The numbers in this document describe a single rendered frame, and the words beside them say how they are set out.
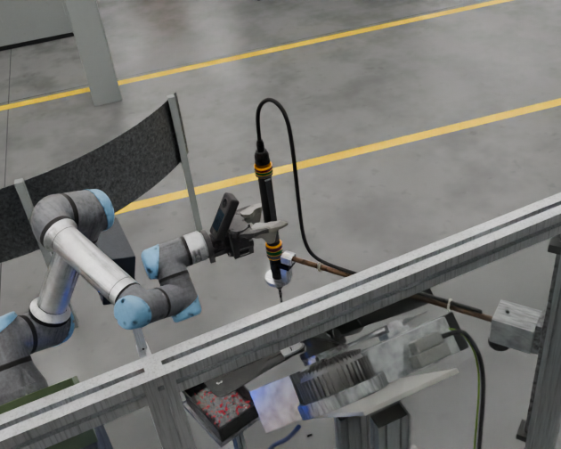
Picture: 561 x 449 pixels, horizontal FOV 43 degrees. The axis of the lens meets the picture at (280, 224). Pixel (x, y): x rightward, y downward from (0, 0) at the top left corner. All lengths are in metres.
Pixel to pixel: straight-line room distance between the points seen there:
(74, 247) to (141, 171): 2.18
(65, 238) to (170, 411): 0.90
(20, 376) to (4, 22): 6.07
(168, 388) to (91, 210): 1.05
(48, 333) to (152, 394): 1.26
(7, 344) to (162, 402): 1.19
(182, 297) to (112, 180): 2.15
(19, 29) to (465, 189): 4.96
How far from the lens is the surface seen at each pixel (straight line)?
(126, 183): 3.85
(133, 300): 1.60
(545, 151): 5.16
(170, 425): 0.97
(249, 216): 1.79
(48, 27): 7.86
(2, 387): 2.07
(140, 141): 3.84
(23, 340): 2.10
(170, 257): 1.71
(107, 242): 2.48
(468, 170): 4.90
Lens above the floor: 2.70
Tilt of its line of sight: 37 degrees down
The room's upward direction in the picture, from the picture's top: 7 degrees counter-clockwise
